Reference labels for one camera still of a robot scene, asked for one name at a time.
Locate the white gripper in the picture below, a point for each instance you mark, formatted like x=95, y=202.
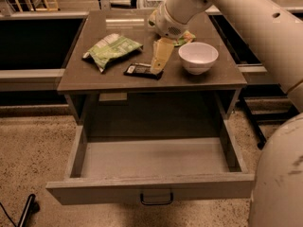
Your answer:
x=167, y=23

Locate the dark chocolate rxbar wrapper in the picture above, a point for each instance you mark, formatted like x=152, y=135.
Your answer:
x=141, y=70

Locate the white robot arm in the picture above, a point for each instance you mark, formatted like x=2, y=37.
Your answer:
x=276, y=37

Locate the grey cabinet with counter top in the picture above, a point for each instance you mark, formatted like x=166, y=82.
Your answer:
x=82, y=78

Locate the open grey top drawer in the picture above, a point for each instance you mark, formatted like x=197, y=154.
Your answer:
x=200, y=163

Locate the crumpled green snack bag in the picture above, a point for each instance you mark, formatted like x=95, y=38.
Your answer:
x=186, y=38

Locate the white bowl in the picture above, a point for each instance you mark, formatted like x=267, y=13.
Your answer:
x=197, y=58

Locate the light green chip bag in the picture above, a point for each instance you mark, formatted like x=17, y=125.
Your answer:
x=110, y=48

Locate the black chair base legs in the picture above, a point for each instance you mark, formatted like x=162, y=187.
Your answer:
x=261, y=138

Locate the black stand leg left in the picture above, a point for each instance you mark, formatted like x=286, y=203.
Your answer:
x=31, y=207

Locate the white wire basket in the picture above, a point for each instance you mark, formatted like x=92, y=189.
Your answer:
x=148, y=4

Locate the black drawer handle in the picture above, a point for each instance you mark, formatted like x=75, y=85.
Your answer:
x=156, y=197

